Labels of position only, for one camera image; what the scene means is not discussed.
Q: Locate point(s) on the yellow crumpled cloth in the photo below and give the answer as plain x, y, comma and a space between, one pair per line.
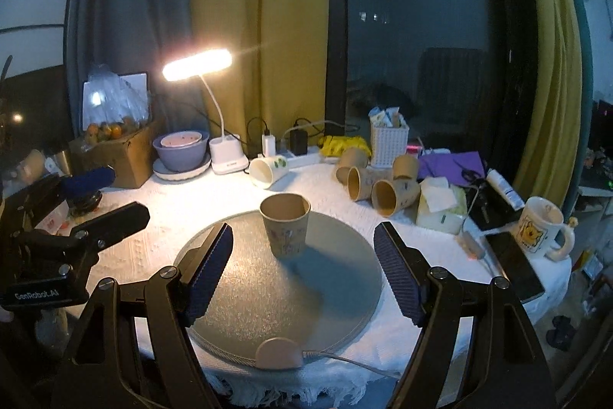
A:
345, 145

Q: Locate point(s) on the round grey glass mat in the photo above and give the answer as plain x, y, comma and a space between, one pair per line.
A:
306, 294

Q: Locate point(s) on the purple bowl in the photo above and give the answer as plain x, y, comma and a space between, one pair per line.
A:
184, 157

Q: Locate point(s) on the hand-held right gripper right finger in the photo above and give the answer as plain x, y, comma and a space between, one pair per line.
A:
398, 276

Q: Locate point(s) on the brown cardboard box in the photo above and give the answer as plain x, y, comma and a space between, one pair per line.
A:
124, 160

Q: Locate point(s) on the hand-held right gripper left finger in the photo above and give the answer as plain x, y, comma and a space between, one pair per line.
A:
210, 276

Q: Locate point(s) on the white paper cup lying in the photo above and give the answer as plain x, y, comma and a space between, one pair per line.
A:
266, 172

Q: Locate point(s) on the black scissors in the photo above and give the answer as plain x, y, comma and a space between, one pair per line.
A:
471, 175

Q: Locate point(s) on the printed brown paper cup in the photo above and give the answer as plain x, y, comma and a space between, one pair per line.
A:
286, 224
353, 159
407, 167
360, 184
393, 197

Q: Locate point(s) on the pale green tissue pack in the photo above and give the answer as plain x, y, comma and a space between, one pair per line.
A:
440, 207

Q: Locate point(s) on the black smartphone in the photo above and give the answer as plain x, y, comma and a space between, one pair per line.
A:
515, 266

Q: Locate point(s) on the white tube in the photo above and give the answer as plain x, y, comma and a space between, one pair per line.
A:
504, 188

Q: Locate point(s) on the black window frame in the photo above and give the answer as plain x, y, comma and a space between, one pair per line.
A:
336, 16

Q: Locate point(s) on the white mug with yellow bear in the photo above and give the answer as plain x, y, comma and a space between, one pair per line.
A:
539, 231

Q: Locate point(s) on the white desk lamp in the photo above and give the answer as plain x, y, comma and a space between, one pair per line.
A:
198, 65

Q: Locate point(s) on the white power strip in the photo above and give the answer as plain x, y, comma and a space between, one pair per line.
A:
306, 159

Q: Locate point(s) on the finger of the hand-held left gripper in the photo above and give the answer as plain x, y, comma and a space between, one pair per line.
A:
117, 221
91, 180

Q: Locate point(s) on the pink bowl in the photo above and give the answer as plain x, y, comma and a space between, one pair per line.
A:
181, 139

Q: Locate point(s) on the white charger plug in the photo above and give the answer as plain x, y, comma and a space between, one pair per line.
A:
268, 144

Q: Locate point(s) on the white woven basket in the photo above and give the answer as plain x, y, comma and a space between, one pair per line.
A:
390, 145

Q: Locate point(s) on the pale blue plate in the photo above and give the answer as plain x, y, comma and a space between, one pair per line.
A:
191, 174

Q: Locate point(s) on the pile of oranges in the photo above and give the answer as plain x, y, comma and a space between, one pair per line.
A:
108, 132

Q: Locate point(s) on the dark slippers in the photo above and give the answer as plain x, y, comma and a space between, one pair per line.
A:
560, 333

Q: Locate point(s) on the clear plastic bag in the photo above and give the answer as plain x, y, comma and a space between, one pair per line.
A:
117, 95

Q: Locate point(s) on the beige round mat knob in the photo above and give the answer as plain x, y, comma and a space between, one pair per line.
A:
279, 354

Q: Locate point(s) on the purple folder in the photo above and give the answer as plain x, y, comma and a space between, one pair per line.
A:
445, 164

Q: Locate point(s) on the packets in basket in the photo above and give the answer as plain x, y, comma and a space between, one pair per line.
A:
387, 116

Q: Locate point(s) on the black charger plug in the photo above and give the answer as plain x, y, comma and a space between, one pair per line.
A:
300, 141

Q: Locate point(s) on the black wallet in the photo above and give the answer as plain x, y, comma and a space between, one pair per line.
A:
495, 213

